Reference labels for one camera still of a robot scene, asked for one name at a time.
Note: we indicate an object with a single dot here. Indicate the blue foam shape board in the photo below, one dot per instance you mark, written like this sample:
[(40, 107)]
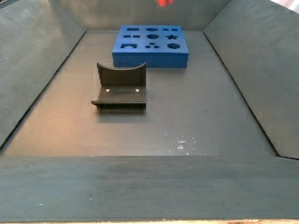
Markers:
[(156, 45)]

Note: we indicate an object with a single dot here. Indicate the black curved fixture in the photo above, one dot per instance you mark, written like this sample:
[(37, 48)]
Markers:
[(121, 86)]

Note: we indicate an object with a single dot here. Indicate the red three prong object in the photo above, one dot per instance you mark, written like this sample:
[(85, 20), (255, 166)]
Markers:
[(162, 3)]

